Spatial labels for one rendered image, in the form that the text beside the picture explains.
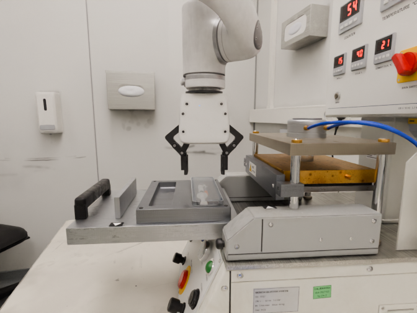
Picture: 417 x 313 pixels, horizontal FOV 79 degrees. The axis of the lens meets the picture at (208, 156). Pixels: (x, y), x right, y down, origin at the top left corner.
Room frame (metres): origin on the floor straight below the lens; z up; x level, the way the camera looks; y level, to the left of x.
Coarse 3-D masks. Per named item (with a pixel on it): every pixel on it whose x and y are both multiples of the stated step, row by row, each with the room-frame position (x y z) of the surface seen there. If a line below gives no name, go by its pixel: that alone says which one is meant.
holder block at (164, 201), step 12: (180, 180) 0.61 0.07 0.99; (216, 180) 0.61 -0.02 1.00; (156, 192) 0.55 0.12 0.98; (168, 192) 0.56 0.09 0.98; (180, 192) 0.51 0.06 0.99; (144, 204) 0.44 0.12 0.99; (156, 204) 0.48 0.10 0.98; (168, 204) 0.48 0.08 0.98; (180, 204) 0.44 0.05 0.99; (228, 204) 0.44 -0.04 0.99; (144, 216) 0.41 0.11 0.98; (156, 216) 0.41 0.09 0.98; (168, 216) 0.42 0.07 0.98; (180, 216) 0.42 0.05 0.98; (192, 216) 0.42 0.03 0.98; (204, 216) 0.42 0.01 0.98; (216, 216) 0.42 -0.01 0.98; (228, 216) 0.42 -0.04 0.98
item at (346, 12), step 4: (356, 0) 0.60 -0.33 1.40; (348, 4) 0.63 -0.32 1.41; (352, 4) 0.61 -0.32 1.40; (356, 4) 0.60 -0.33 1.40; (344, 8) 0.64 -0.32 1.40; (348, 8) 0.63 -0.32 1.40; (352, 8) 0.61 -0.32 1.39; (356, 8) 0.60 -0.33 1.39; (344, 12) 0.64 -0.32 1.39; (348, 12) 0.63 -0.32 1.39; (352, 12) 0.61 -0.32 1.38; (344, 16) 0.64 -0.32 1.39; (348, 16) 0.63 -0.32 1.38
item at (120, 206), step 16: (112, 192) 0.60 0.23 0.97; (128, 192) 0.50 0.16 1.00; (144, 192) 0.60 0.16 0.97; (224, 192) 0.60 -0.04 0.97; (96, 208) 0.49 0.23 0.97; (112, 208) 0.49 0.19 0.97; (128, 208) 0.49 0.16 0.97; (80, 224) 0.41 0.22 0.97; (96, 224) 0.41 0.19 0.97; (128, 224) 0.41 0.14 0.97; (144, 224) 0.41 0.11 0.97; (160, 224) 0.41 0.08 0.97; (176, 224) 0.41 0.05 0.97; (192, 224) 0.41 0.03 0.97; (208, 224) 0.41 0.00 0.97; (224, 224) 0.41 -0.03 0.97; (80, 240) 0.39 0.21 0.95; (96, 240) 0.40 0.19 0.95; (112, 240) 0.40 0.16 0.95; (128, 240) 0.40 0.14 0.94; (144, 240) 0.40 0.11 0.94; (160, 240) 0.41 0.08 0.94; (176, 240) 0.41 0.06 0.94
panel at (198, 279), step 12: (192, 240) 0.62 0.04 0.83; (192, 252) 0.56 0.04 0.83; (216, 252) 0.42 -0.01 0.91; (180, 264) 0.63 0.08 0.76; (192, 264) 0.52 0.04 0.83; (204, 264) 0.44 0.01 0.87; (216, 264) 0.39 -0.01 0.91; (192, 276) 0.48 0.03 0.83; (204, 276) 0.41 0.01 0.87; (192, 288) 0.44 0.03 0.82; (204, 288) 0.39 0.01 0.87; (180, 300) 0.48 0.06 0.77; (192, 312) 0.38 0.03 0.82
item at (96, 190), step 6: (102, 180) 0.56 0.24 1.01; (108, 180) 0.57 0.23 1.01; (96, 186) 0.50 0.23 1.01; (102, 186) 0.52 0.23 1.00; (108, 186) 0.56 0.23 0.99; (84, 192) 0.46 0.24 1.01; (90, 192) 0.47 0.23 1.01; (96, 192) 0.49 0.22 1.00; (102, 192) 0.52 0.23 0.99; (108, 192) 0.57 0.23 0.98; (78, 198) 0.43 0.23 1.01; (84, 198) 0.43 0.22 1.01; (90, 198) 0.45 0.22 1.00; (96, 198) 0.48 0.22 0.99; (78, 204) 0.43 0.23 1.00; (84, 204) 0.43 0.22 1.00; (90, 204) 0.45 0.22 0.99; (78, 210) 0.43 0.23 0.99; (84, 210) 0.43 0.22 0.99; (78, 216) 0.43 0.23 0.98; (84, 216) 0.43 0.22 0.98
